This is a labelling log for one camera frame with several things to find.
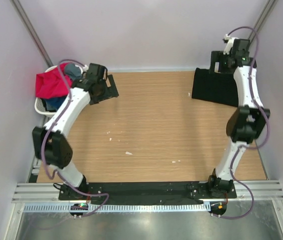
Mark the dark blue t shirt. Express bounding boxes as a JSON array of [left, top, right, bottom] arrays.
[[44, 96, 66, 112]]

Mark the black t shirt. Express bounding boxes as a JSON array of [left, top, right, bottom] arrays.
[[191, 67, 239, 107]]

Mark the grey blue t shirt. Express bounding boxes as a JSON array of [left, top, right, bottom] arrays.
[[64, 63, 83, 81]]

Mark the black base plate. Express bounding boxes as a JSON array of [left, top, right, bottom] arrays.
[[57, 181, 238, 207]]

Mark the purple cable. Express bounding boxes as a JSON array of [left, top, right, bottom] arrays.
[[41, 59, 110, 218], [210, 26, 272, 220]]

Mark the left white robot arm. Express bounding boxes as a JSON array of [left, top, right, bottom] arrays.
[[32, 61, 119, 200]]

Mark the aluminium frame rail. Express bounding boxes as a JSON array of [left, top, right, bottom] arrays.
[[11, 180, 283, 203]]

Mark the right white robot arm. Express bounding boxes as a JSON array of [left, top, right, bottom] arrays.
[[206, 34, 270, 198]]

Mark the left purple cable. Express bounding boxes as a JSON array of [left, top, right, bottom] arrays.
[[41, 59, 110, 218]]

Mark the red t shirt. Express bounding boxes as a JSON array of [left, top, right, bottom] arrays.
[[35, 67, 69, 99]]

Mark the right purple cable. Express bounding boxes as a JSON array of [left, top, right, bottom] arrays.
[[210, 26, 272, 220]]

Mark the white laundry basket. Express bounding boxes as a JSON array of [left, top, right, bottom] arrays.
[[34, 64, 84, 118]]

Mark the white slotted cable duct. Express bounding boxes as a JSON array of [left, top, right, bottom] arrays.
[[23, 202, 211, 213]]

